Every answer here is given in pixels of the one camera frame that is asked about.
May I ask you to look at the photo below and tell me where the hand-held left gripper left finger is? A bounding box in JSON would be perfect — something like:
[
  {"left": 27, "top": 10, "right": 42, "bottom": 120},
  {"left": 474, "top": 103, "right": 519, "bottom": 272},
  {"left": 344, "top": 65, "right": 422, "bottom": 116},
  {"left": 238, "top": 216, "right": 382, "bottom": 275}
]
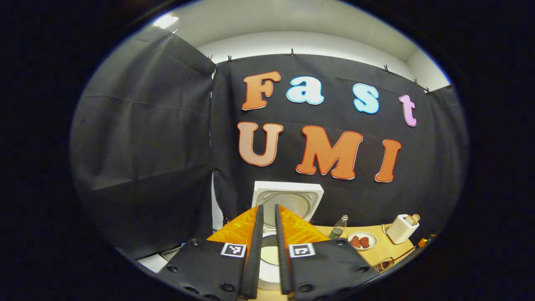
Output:
[{"left": 158, "top": 204, "right": 265, "bottom": 301}]

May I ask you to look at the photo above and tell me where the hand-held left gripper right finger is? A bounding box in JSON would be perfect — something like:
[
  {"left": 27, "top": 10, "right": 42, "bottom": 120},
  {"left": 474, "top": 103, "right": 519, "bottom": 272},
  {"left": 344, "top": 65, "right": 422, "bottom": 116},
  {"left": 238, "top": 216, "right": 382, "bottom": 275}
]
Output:
[{"left": 275, "top": 204, "right": 377, "bottom": 301}]

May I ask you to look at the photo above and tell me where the white rice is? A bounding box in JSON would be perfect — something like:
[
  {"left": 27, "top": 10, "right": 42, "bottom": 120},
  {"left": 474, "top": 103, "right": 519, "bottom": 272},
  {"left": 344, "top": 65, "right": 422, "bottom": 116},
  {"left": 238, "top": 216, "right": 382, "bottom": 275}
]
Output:
[{"left": 261, "top": 247, "right": 280, "bottom": 265}]

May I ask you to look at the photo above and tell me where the brown wooden spoon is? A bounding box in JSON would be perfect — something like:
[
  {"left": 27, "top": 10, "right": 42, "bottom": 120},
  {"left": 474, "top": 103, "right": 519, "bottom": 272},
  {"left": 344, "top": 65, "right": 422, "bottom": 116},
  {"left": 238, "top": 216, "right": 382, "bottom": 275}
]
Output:
[{"left": 385, "top": 247, "right": 417, "bottom": 267}]

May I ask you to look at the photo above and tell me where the white rice cooker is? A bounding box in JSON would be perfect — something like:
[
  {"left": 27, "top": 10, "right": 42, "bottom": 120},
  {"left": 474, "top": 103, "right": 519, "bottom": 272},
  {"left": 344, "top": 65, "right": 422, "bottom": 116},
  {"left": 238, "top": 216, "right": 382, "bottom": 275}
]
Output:
[{"left": 251, "top": 181, "right": 324, "bottom": 290}]

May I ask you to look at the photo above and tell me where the white toaster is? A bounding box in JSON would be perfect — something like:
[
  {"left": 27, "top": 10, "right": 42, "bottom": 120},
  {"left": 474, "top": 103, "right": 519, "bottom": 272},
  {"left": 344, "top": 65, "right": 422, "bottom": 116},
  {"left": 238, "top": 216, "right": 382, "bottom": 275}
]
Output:
[{"left": 387, "top": 214, "right": 420, "bottom": 245}]

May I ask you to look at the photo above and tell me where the white round plate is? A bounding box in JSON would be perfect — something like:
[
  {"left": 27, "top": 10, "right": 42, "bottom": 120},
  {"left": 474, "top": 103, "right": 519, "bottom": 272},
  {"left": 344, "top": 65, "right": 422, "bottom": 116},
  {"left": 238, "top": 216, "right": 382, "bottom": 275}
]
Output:
[{"left": 348, "top": 232, "right": 378, "bottom": 251}]

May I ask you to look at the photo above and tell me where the clear plastic water bottle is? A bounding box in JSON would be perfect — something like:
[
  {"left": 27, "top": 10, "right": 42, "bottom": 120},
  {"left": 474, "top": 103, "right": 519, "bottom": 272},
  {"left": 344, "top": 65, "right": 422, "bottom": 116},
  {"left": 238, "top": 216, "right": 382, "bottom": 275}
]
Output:
[{"left": 329, "top": 215, "right": 348, "bottom": 240}]

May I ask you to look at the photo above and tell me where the white ribbed object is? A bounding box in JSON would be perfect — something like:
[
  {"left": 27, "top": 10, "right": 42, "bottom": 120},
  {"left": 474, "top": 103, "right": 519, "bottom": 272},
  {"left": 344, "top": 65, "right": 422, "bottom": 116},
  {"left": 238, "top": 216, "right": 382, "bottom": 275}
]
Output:
[{"left": 136, "top": 245, "right": 184, "bottom": 273}]

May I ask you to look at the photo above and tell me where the black backdrop cloth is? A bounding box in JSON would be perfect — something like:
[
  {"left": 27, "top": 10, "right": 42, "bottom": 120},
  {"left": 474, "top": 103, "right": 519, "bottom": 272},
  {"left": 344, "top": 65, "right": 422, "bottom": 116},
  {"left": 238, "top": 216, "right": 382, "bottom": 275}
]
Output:
[{"left": 69, "top": 26, "right": 469, "bottom": 268}]

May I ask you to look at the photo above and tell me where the ceiling light panel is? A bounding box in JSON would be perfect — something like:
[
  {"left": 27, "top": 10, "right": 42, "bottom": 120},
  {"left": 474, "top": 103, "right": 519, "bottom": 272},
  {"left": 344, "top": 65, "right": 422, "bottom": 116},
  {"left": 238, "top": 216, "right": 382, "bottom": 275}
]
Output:
[{"left": 153, "top": 14, "right": 178, "bottom": 29}]

